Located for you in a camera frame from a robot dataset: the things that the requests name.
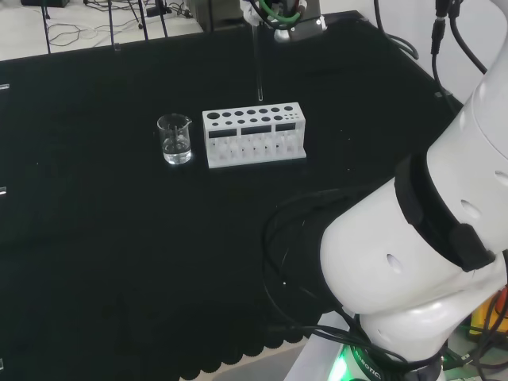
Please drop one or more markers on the clear glass beaker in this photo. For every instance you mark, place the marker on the clear glass beaker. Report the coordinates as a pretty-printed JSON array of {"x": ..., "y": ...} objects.
[{"x": 175, "y": 143}]

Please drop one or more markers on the clear glass rod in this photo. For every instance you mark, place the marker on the clear glass rod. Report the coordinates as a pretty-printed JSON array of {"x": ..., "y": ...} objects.
[{"x": 258, "y": 71}]

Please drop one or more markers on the black tripod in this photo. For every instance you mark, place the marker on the black tripod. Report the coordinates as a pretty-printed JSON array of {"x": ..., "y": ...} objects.
[{"x": 111, "y": 20}]

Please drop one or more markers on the yellow stop button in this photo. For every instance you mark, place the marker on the yellow stop button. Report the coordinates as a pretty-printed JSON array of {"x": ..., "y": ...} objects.
[{"x": 486, "y": 313}]

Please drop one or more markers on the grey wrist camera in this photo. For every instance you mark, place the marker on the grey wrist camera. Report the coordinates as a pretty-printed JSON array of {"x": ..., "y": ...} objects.
[{"x": 309, "y": 28}]

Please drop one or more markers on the black bench cloth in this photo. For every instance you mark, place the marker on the black bench cloth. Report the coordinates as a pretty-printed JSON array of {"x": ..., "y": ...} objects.
[{"x": 99, "y": 238}]

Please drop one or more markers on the white test tube rack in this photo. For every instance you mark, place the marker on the white test tube rack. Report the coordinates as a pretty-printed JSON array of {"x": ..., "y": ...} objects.
[{"x": 254, "y": 135}]

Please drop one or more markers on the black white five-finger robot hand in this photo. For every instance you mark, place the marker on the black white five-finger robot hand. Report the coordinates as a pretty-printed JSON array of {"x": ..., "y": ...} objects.
[{"x": 285, "y": 12}]

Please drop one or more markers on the clear tape piece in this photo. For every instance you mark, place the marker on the clear tape piece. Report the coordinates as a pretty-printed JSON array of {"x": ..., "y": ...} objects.
[{"x": 117, "y": 47}]

